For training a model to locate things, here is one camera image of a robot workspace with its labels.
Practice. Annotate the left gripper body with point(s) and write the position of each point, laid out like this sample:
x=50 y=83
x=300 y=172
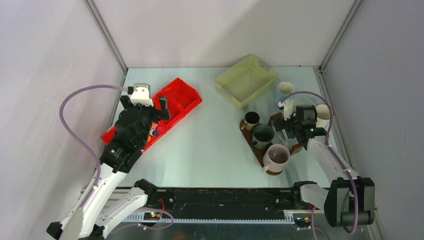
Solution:
x=149 y=114

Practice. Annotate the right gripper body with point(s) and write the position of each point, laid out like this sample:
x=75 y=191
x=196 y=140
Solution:
x=291 y=125

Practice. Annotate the white mug black handle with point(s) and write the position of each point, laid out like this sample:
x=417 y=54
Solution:
x=323 y=116

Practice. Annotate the light blue mug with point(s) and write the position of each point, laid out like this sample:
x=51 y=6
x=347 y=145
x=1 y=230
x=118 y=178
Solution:
x=284 y=89

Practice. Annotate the dark green mug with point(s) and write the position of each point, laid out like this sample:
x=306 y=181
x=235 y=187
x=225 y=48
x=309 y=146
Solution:
x=262 y=136

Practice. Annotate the pink white mug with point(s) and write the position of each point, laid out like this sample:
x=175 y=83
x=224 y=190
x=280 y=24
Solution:
x=275 y=159

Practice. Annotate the brown mug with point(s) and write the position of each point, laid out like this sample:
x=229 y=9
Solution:
x=251 y=118

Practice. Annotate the cream plastic basket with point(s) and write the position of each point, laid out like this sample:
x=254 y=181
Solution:
x=245 y=81

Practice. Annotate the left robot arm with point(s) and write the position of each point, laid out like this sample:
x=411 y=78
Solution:
x=87 y=220

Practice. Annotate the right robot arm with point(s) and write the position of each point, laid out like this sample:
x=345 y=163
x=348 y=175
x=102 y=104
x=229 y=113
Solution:
x=349 y=201

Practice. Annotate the brown oval wooden tray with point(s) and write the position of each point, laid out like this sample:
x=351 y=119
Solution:
x=257 y=153

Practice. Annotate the dark blue capped tube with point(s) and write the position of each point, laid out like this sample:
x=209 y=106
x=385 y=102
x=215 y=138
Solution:
x=154 y=133

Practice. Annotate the red divided organizer bin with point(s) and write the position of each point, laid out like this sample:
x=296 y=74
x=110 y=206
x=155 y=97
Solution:
x=182 y=99

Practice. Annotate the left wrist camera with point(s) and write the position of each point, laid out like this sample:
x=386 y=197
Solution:
x=139 y=94

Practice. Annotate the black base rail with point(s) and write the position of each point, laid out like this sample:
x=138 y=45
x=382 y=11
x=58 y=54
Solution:
x=226 y=204

